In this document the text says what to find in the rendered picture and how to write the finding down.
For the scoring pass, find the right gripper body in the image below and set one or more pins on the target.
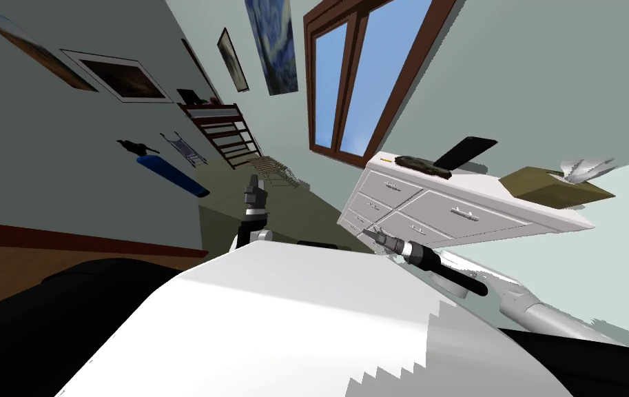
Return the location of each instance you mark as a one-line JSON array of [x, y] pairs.
[[392, 243]]

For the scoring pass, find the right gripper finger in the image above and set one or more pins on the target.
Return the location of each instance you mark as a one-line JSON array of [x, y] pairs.
[[372, 234]]

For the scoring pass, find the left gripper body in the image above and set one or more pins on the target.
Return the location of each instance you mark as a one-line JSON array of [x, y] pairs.
[[255, 199]]

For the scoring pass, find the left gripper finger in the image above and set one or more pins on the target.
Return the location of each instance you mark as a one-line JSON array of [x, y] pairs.
[[260, 184], [253, 182]]

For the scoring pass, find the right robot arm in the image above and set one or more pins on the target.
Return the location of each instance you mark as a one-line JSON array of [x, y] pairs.
[[446, 270]]

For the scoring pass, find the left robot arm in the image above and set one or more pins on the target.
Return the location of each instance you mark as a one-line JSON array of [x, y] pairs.
[[27, 331]]

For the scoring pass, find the wooden slatted rack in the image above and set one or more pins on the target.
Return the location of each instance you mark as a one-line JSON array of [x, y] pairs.
[[276, 170]]

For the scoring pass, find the white drawer front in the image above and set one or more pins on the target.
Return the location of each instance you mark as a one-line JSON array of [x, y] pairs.
[[419, 229], [465, 215], [388, 189], [370, 207]]

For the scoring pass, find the brown ladder shelf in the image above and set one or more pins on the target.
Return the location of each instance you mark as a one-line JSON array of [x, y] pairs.
[[226, 132]]

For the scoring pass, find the blue cylinder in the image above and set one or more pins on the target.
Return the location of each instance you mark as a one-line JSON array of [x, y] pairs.
[[173, 176]]

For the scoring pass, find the dark green flat object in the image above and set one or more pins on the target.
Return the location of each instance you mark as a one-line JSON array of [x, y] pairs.
[[423, 166]]

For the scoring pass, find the black tablet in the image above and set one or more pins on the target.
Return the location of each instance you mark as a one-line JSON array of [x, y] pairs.
[[465, 151]]

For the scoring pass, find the black hand tool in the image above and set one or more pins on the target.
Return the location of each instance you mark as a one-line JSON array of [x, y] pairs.
[[135, 147]]

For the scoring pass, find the black framed picture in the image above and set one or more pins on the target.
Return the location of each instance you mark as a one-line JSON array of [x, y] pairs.
[[232, 60]]

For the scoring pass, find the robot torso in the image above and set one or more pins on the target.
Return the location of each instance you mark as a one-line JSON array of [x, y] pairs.
[[292, 331]]

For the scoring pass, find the white dresser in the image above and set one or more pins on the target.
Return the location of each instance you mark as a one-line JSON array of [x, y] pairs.
[[512, 204]]

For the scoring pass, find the blue swirl painting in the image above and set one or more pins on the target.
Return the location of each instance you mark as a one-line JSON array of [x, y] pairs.
[[273, 44]]

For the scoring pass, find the brown framed window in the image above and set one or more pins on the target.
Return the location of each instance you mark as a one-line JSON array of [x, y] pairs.
[[366, 77]]

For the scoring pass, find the white framed dark picture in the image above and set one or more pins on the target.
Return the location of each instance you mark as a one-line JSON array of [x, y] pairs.
[[121, 78]]

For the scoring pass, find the brown tissue box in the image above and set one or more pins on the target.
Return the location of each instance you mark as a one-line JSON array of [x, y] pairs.
[[551, 188]]

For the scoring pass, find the orange brown painting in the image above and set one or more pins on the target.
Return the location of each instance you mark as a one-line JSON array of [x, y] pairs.
[[27, 47]]

